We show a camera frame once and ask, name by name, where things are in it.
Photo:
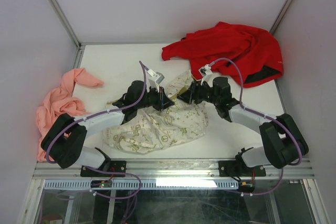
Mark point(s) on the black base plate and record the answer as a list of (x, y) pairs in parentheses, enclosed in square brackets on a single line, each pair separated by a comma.
[(237, 169), (105, 170)]

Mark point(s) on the pink garment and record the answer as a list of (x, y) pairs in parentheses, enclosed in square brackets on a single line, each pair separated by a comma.
[(60, 99)]

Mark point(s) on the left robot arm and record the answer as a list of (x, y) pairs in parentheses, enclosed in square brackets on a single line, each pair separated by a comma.
[(64, 142)]

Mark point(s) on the right aluminium corner post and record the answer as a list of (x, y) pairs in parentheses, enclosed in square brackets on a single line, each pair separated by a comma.
[(281, 15)]

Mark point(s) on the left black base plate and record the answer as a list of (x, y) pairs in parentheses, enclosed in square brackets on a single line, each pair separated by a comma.
[(105, 170)]

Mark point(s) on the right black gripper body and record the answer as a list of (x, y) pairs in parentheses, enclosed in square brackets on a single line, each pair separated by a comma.
[(205, 94)]

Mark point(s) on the cream green patterned jacket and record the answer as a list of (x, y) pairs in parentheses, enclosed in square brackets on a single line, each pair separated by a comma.
[(153, 130)]

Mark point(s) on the aluminium front rail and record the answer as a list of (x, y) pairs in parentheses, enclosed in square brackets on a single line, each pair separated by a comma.
[(152, 168)]

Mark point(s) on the white slotted cable duct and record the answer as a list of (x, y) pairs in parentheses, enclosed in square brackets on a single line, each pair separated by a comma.
[(145, 184)]

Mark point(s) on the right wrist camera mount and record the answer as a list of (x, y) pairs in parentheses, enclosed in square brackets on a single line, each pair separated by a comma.
[(206, 72)]

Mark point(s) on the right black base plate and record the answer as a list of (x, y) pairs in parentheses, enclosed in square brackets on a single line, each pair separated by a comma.
[(237, 169)]

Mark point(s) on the aluminium corner post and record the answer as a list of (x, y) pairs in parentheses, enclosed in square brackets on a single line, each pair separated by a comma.
[(65, 22), (281, 15)]

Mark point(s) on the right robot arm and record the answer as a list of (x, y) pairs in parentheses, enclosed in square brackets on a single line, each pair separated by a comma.
[(282, 142)]

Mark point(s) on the red garment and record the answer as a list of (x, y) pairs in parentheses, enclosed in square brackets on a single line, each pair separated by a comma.
[(249, 55)]

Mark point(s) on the left aluminium corner post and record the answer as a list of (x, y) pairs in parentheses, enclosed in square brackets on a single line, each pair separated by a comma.
[(65, 22)]

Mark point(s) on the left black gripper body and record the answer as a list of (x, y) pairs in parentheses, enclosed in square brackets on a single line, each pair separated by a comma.
[(152, 98)]

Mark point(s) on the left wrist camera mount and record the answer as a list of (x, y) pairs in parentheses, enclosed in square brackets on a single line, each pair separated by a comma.
[(154, 78)]

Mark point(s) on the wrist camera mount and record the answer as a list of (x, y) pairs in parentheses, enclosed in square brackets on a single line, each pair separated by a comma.
[(154, 78), (206, 72)]

